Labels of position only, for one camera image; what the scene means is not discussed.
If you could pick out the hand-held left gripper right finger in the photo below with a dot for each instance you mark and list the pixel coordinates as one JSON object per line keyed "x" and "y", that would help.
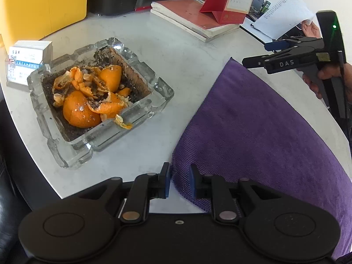
{"x": 194, "y": 183}

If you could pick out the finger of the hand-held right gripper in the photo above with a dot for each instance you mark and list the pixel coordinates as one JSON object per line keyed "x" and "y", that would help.
{"x": 291, "y": 43}
{"x": 286, "y": 63}

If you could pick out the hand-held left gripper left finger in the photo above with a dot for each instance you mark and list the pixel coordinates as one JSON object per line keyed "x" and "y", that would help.
{"x": 165, "y": 181}

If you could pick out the purple towel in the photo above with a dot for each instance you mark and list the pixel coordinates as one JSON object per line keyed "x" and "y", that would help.
{"x": 261, "y": 129}

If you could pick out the person's right hand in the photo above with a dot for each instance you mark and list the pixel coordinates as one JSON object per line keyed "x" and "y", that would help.
{"x": 327, "y": 73}

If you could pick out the handwritten paper sheet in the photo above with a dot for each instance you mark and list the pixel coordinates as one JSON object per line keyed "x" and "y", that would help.
{"x": 283, "y": 13}

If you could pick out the red desk calendar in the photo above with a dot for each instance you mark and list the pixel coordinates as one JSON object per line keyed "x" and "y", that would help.
{"x": 233, "y": 0}

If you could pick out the glass ashtray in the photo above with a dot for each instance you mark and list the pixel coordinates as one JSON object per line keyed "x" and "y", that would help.
{"x": 155, "y": 93}

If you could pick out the red cover book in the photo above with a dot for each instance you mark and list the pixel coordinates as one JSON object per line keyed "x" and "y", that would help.
{"x": 189, "y": 13}

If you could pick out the pile of orange peels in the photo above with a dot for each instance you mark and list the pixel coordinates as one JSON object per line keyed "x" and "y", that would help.
{"x": 79, "y": 112}

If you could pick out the red pen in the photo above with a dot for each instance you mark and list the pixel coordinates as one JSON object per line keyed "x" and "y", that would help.
{"x": 143, "y": 8}

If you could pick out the white card box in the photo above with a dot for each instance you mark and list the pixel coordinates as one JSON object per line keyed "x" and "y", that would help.
{"x": 27, "y": 57}

